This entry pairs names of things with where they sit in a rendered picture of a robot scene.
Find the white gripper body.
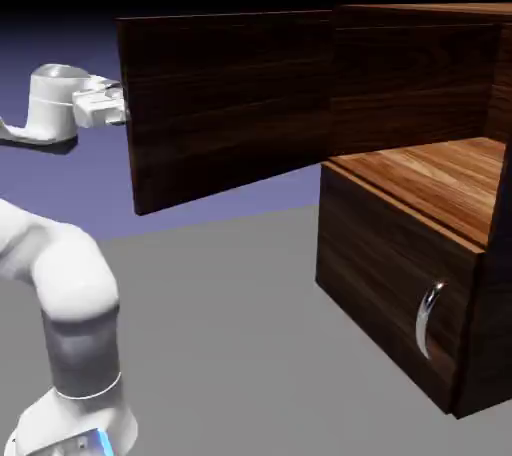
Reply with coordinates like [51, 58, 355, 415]
[72, 88, 129, 130]

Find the dark wood cabinet door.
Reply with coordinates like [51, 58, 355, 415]
[115, 9, 334, 217]

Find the dark wood cabinet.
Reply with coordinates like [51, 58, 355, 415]
[314, 2, 512, 421]

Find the dark wood door with handle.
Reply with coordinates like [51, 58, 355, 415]
[314, 162, 486, 416]

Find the curved silver door handle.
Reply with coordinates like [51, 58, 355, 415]
[414, 281, 448, 362]

